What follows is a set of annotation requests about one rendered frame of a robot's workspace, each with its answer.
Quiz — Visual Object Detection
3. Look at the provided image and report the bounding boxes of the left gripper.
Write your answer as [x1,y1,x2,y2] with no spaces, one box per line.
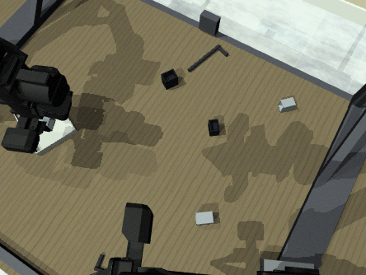
[90,203,153,275]

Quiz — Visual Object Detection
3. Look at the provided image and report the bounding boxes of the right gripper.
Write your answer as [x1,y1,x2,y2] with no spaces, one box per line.
[0,65,60,154]

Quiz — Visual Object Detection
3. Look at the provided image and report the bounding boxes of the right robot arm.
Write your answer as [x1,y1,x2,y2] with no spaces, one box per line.
[0,37,73,121]

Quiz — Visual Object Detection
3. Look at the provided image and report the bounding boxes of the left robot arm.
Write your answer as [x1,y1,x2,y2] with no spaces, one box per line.
[119,267,320,275]

